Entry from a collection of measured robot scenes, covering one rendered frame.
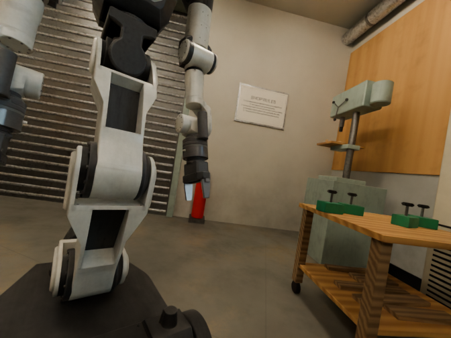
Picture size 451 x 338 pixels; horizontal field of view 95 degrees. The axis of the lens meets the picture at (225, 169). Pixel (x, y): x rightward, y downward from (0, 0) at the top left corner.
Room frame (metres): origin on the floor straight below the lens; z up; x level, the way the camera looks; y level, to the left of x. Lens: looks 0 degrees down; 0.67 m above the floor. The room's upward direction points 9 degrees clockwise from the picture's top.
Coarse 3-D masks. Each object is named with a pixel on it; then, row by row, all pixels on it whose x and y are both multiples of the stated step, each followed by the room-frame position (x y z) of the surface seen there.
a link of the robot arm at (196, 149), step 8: (192, 144) 0.69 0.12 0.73; (200, 144) 0.69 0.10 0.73; (184, 152) 0.70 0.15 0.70; (192, 152) 0.68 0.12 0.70; (200, 152) 0.69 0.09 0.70; (192, 160) 0.69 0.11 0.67; (200, 160) 0.69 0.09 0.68; (184, 168) 0.73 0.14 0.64; (192, 168) 0.69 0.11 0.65; (200, 168) 0.68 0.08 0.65; (184, 176) 0.72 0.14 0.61; (192, 176) 0.68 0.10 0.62; (200, 176) 0.66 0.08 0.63; (208, 176) 0.67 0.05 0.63
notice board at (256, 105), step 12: (240, 84) 2.51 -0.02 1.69; (240, 96) 2.51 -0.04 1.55; (252, 96) 2.53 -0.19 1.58; (264, 96) 2.55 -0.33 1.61; (276, 96) 2.57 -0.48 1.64; (288, 96) 2.59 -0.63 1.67; (240, 108) 2.52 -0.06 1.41; (252, 108) 2.54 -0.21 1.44; (264, 108) 2.56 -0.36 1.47; (276, 108) 2.58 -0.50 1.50; (240, 120) 2.52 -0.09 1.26; (252, 120) 2.54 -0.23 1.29; (264, 120) 2.56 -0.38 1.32; (276, 120) 2.58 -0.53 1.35
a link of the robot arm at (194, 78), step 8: (192, 48) 0.70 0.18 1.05; (200, 48) 0.73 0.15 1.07; (192, 56) 0.71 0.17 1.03; (200, 56) 0.73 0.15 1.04; (208, 56) 0.75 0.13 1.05; (184, 64) 0.75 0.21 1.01; (192, 64) 0.74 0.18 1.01; (200, 64) 0.75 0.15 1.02; (208, 64) 0.76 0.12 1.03; (192, 72) 0.74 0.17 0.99; (200, 72) 0.75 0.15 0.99; (192, 80) 0.74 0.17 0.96; (200, 80) 0.75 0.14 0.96; (192, 88) 0.74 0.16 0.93; (200, 88) 0.75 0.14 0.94; (200, 96) 0.74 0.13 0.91
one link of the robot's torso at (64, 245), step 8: (64, 240) 0.70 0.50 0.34; (72, 240) 0.71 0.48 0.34; (56, 248) 0.67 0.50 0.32; (64, 248) 0.69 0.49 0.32; (56, 256) 0.62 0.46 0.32; (56, 264) 0.59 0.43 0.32; (128, 264) 0.68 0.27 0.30; (56, 272) 0.56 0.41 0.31; (56, 280) 0.56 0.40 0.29; (120, 280) 0.67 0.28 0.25; (56, 288) 0.56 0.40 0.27; (56, 296) 0.57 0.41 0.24
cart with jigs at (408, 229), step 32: (352, 224) 0.83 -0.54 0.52; (384, 224) 0.94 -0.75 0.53; (416, 224) 0.97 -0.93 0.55; (384, 256) 0.72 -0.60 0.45; (320, 288) 1.00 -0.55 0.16; (352, 288) 0.99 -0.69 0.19; (384, 288) 0.72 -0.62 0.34; (352, 320) 0.79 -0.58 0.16; (384, 320) 0.80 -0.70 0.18; (416, 320) 0.82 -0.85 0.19; (448, 320) 0.84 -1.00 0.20
